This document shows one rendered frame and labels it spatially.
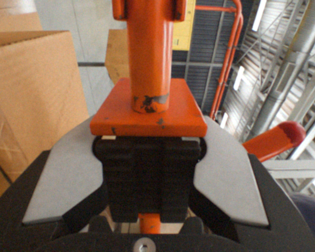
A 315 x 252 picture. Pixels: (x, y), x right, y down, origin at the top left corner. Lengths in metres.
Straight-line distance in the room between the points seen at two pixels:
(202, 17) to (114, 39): 9.33
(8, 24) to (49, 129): 0.64
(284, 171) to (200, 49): 9.70
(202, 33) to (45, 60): 10.85
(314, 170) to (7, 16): 2.66
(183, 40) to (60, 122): 7.36
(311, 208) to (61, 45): 0.45
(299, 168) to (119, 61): 2.13
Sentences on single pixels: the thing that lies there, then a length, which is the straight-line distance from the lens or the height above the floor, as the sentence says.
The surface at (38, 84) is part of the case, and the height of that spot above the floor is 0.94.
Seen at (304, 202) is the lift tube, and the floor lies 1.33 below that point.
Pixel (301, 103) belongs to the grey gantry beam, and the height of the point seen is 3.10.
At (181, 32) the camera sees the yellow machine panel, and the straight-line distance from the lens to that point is 7.47.
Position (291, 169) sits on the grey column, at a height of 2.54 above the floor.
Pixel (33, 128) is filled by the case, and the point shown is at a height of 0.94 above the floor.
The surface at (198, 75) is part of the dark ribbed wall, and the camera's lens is 11.75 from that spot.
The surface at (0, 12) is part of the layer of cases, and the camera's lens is 0.84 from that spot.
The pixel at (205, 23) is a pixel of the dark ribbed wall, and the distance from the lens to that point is 10.97.
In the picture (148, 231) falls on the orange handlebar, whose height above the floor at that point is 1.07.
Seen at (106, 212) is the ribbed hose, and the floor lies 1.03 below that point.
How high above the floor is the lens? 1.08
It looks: 1 degrees up
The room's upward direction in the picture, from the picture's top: 91 degrees clockwise
